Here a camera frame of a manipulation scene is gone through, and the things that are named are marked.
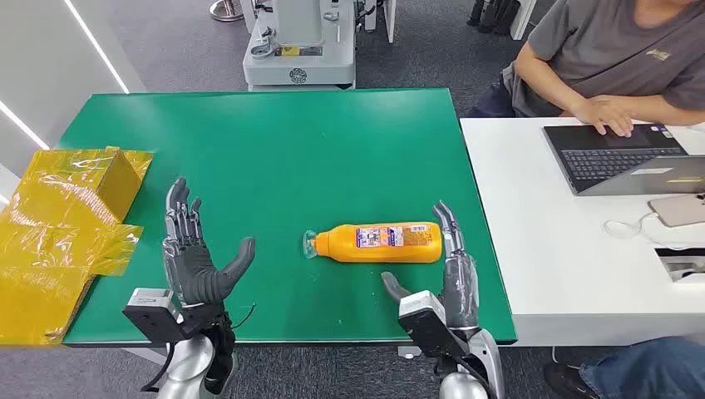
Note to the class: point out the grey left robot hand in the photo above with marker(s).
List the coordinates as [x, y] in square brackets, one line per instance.
[193, 264]

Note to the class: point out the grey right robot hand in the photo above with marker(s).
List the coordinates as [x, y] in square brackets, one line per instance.
[460, 292]

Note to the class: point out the orange plastic bottle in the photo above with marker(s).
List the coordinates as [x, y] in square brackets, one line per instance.
[352, 253]

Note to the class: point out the person's right forearm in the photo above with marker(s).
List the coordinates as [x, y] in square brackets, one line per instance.
[545, 82]

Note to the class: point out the person's left forearm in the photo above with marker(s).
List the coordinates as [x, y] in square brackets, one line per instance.
[666, 113]

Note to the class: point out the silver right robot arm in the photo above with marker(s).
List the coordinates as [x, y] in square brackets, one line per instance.
[487, 358]

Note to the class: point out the white table foot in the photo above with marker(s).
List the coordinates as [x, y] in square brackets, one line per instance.
[407, 352]

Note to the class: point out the dark shoe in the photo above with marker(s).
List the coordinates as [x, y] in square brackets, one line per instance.
[562, 380]

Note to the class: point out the yellow film wrapped cardboard box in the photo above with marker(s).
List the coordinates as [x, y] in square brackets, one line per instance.
[49, 248]

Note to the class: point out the black laptop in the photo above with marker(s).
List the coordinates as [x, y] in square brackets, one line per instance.
[595, 160]

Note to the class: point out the person's leg in jeans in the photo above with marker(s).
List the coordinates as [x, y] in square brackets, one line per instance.
[650, 369]

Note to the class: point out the grey laptop lid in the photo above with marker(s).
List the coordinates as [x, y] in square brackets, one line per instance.
[655, 179]

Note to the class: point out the person's right hand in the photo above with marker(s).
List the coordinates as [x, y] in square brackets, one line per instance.
[606, 113]

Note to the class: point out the pale pink phone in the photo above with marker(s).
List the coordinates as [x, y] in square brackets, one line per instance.
[680, 210]

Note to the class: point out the white machine base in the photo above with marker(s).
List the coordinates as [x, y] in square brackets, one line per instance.
[297, 38]

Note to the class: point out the chrome stand base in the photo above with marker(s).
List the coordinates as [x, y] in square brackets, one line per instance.
[226, 12]

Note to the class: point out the person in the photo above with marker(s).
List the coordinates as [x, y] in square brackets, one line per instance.
[606, 44]

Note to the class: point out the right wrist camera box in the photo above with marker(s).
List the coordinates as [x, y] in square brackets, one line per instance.
[427, 325]

